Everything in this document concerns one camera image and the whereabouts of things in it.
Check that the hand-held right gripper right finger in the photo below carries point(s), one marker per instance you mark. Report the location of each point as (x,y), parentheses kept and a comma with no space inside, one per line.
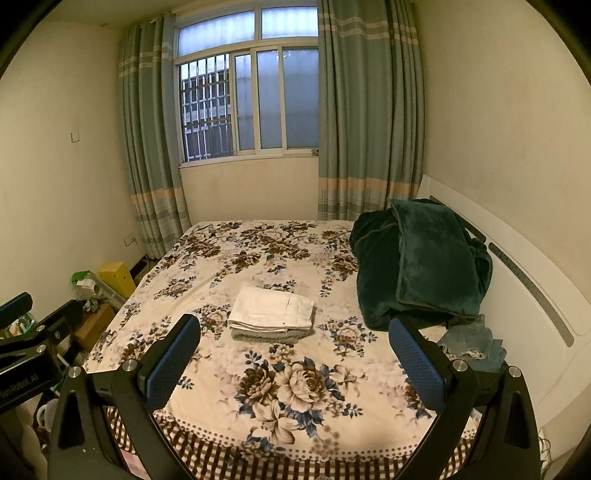
(413,364)

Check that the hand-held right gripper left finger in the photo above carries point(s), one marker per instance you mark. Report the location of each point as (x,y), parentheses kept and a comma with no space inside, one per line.
(178,360)

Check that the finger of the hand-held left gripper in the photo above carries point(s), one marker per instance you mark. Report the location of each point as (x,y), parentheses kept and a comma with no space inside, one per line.
(64,325)
(16,308)

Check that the white pants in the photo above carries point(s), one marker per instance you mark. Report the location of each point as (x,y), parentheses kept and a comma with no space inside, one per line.
(272,309)

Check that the brown cardboard box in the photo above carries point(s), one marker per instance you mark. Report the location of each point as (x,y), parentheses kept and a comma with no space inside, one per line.
(94,325)

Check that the white plastic tube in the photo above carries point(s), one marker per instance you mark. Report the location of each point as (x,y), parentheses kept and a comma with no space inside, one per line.
(91,290)

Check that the white plastic container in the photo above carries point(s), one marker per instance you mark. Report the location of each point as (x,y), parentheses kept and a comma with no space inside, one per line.
(48,415)

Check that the green plastic bag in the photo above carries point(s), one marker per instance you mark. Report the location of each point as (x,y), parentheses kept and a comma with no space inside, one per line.
(83,278)

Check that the blue jeans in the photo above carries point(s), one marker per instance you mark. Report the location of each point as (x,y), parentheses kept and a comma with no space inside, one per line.
(471,341)

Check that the yellow box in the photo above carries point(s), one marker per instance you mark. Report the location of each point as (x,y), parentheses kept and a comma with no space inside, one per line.
(117,279)

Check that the bed with floral sheet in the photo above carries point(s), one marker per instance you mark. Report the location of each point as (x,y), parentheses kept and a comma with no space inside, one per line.
(221,277)

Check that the grey folded garment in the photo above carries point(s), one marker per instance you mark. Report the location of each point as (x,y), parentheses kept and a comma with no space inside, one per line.
(272,338)

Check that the dark green plush blanket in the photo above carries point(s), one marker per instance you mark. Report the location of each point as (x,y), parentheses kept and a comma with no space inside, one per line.
(425,263)

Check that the white headboard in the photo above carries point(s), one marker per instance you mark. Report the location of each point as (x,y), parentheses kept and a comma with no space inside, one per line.
(521,346)

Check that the green striped curtain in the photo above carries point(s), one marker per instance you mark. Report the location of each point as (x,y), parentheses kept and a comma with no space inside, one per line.
(152,138)
(369,115)

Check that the barred window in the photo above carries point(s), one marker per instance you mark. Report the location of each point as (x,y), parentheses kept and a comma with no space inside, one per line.
(268,101)

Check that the wall outlet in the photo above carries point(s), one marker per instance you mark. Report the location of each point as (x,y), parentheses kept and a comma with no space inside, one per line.
(129,239)

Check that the white wall switch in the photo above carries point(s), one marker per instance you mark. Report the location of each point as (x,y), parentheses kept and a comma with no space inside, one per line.
(75,136)

